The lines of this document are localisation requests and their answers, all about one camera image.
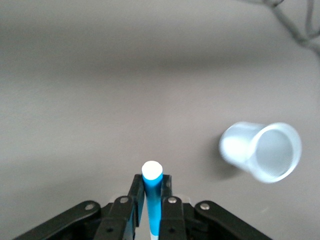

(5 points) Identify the blue marker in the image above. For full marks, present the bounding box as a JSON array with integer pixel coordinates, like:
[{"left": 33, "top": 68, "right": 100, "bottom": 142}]
[{"left": 141, "top": 160, "right": 164, "bottom": 240}]

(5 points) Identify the thin black loose cable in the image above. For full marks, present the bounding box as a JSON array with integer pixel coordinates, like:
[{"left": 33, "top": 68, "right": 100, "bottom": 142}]
[{"left": 259, "top": 0, "right": 320, "bottom": 55}]

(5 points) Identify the translucent blue plastic cup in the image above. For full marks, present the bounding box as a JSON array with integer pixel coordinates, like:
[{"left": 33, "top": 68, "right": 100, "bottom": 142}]
[{"left": 219, "top": 121, "right": 303, "bottom": 185}]

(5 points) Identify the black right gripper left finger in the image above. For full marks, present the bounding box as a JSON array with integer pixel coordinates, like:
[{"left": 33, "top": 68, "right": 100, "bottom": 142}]
[{"left": 14, "top": 173, "right": 146, "bottom": 240}]

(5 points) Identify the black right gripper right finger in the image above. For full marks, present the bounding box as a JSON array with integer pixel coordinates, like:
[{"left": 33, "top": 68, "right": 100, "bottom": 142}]
[{"left": 159, "top": 174, "right": 273, "bottom": 240}]

